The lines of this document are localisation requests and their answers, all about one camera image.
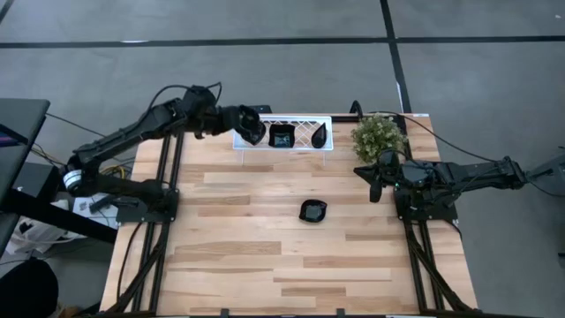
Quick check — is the black rounded mini plate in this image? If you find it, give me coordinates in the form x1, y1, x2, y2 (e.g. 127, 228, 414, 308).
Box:
298, 198, 329, 223
246, 119, 267, 147

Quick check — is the large dark bowl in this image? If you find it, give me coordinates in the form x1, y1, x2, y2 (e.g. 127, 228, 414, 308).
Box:
267, 124, 297, 149

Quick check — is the black teardrop mini plate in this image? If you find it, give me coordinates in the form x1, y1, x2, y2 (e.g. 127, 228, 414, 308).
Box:
310, 122, 329, 149

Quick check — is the black floor cable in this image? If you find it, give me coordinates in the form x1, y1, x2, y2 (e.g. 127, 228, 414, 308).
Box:
43, 112, 107, 139
527, 176, 565, 199

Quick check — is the white bag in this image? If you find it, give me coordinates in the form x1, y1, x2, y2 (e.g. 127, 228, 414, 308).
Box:
6, 196, 120, 256

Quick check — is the person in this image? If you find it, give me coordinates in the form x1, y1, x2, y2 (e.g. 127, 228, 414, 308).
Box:
0, 258, 61, 318

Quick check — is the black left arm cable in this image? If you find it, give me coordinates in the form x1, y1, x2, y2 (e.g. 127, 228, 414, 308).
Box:
147, 81, 223, 117

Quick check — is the white wire rack shelf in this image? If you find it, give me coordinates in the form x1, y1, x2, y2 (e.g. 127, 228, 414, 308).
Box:
231, 114, 335, 165

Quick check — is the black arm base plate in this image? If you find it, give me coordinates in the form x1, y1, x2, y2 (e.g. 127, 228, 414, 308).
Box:
393, 185, 463, 223
115, 188, 180, 223

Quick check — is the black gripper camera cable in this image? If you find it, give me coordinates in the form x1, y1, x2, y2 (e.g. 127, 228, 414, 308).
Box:
380, 148, 410, 163

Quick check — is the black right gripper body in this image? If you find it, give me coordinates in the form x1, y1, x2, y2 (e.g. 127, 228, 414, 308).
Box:
377, 148, 433, 198

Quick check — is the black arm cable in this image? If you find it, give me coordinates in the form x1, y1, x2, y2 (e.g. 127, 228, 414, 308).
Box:
147, 81, 223, 117
347, 100, 502, 163

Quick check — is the computer screen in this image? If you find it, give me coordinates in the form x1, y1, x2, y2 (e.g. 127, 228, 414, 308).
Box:
0, 130, 23, 149

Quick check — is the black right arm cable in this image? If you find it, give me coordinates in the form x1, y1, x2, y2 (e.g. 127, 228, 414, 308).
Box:
347, 100, 502, 163

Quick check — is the black desk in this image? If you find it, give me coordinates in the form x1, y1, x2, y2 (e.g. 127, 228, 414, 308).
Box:
0, 97, 118, 261

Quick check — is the green potted plant black pot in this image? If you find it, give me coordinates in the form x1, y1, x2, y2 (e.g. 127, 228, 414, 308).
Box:
351, 113, 408, 164

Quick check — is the black aluminium table frame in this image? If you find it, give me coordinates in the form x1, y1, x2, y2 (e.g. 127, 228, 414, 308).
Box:
103, 113, 480, 317

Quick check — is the grey stand base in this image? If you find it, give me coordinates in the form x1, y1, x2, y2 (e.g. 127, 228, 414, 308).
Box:
524, 152, 565, 185

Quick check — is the yellow and black cable bundle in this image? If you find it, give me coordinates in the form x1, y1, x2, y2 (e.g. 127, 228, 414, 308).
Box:
30, 143, 136, 178

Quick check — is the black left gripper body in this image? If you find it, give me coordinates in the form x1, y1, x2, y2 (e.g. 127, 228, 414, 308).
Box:
200, 103, 251, 139

